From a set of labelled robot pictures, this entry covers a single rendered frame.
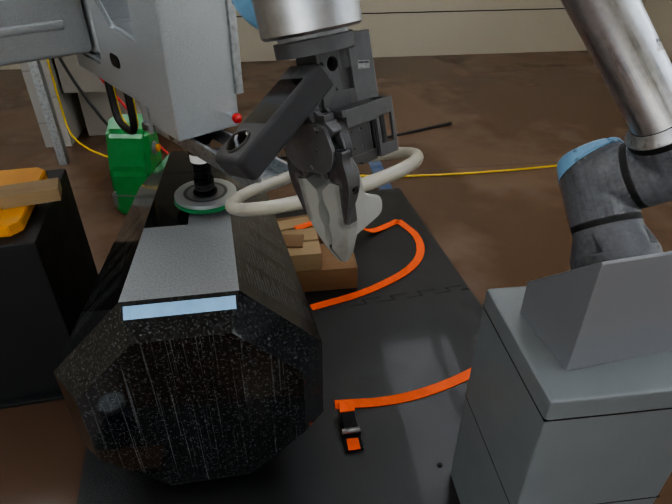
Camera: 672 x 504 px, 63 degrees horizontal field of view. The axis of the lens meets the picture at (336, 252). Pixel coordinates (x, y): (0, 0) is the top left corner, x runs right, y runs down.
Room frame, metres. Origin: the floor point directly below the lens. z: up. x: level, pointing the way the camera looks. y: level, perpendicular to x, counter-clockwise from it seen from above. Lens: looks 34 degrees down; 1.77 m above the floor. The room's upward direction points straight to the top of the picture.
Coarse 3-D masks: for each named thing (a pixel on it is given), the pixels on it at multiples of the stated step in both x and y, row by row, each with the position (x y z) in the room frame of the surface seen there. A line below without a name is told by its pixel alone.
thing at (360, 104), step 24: (288, 48) 0.47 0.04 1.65; (312, 48) 0.47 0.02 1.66; (336, 48) 0.47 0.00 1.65; (360, 48) 0.51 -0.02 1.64; (336, 72) 0.49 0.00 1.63; (360, 72) 0.50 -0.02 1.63; (336, 96) 0.48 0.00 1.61; (360, 96) 0.50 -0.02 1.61; (384, 96) 0.50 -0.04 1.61; (312, 120) 0.46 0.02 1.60; (336, 120) 0.46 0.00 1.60; (360, 120) 0.47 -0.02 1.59; (384, 120) 0.50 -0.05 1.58; (288, 144) 0.49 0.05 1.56; (312, 144) 0.46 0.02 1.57; (360, 144) 0.48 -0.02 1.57; (384, 144) 0.48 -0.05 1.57; (312, 168) 0.46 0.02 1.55
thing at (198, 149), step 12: (216, 132) 1.70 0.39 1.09; (228, 132) 1.65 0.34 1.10; (180, 144) 1.66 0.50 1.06; (192, 144) 1.59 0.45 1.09; (204, 156) 1.54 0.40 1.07; (216, 168) 1.49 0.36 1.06; (276, 168) 1.44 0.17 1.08; (240, 180) 1.38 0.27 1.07; (252, 180) 1.33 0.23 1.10; (264, 192) 1.32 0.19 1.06
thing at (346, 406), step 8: (352, 400) 1.45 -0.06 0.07; (344, 408) 1.42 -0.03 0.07; (352, 408) 1.42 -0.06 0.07; (344, 416) 1.39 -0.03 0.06; (352, 416) 1.39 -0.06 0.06; (344, 424) 1.35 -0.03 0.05; (352, 424) 1.35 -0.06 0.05; (344, 432) 1.32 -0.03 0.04; (352, 432) 1.33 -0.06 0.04; (360, 432) 1.33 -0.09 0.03; (344, 440) 1.30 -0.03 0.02; (352, 440) 1.30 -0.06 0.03; (360, 440) 1.30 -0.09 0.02; (352, 448) 1.26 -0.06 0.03; (360, 448) 1.26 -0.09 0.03
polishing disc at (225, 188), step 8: (184, 184) 1.75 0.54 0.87; (192, 184) 1.75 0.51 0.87; (216, 184) 1.75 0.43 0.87; (224, 184) 1.75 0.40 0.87; (232, 184) 1.75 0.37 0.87; (176, 192) 1.69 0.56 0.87; (184, 192) 1.69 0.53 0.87; (192, 192) 1.69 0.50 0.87; (224, 192) 1.69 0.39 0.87; (232, 192) 1.69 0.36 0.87; (176, 200) 1.64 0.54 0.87; (184, 200) 1.63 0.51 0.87; (192, 200) 1.63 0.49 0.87; (200, 200) 1.63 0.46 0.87; (208, 200) 1.63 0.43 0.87; (216, 200) 1.63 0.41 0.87; (224, 200) 1.63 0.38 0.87; (192, 208) 1.59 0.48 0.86; (200, 208) 1.59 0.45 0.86; (208, 208) 1.60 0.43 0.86
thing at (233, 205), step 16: (416, 160) 1.11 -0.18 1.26; (272, 176) 1.36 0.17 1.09; (288, 176) 1.37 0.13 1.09; (368, 176) 1.01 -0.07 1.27; (384, 176) 1.01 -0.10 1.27; (400, 176) 1.04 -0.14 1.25; (240, 192) 1.23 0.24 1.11; (256, 192) 1.28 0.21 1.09; (240, 208) 1.03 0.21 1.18; (256, 208) 1.00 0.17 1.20; (272, 208) 0.98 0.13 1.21; (288, 208) 0.97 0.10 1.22
